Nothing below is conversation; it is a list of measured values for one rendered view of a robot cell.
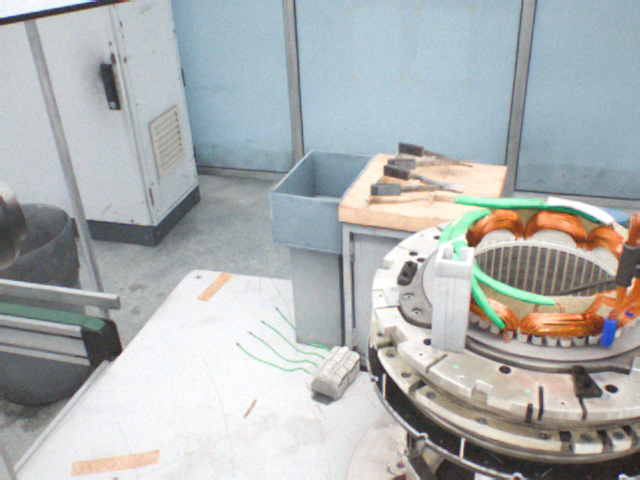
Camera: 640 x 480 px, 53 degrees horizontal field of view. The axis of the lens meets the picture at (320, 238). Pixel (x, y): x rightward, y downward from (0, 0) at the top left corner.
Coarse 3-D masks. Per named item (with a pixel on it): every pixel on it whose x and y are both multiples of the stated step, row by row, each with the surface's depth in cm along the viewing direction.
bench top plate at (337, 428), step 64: (192, 320) 114; (256, 320) 113; (128, 384) 100; (192, 384) 100; (256, 384) 99; (64, 448) 90; (128, 448) 89; (192, 448) 89; (256, 448) 88; (320, 448) 88
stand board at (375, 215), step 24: (432, 168) 96; (456, 168) 96; (480, 168) 96; (504, 168) 95; (360, 192) 90; (480, 192) 89; (360, 216) 87; (384, 216) 85; (408, 216) 84; (432, 216) 83; (456, 216) 83
